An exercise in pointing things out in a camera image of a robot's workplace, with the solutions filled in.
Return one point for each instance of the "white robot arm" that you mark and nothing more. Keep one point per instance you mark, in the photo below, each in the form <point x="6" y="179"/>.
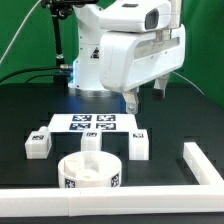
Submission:
<point x="86" y="81"/>

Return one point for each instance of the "white round stool seat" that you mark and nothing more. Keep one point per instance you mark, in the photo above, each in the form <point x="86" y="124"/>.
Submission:
<point x="89" y="169"/>

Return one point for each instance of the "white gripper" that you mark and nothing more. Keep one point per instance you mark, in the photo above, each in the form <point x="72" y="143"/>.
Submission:
<point x="128" y="60"/>

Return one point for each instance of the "white marker sheet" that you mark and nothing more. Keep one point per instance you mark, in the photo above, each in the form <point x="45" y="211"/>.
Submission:
<point x="63" y="123"/>

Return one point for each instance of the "black camera stand pole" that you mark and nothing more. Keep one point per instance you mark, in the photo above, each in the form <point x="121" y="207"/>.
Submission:
<point x="60" y="10"/>

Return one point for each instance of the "white L-shaped fence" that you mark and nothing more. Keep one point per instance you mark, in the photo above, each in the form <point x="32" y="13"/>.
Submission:
<point x="206" y="196"/>

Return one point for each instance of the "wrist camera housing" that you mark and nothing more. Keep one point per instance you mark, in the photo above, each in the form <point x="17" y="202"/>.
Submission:
<point x="136" y="16"/>

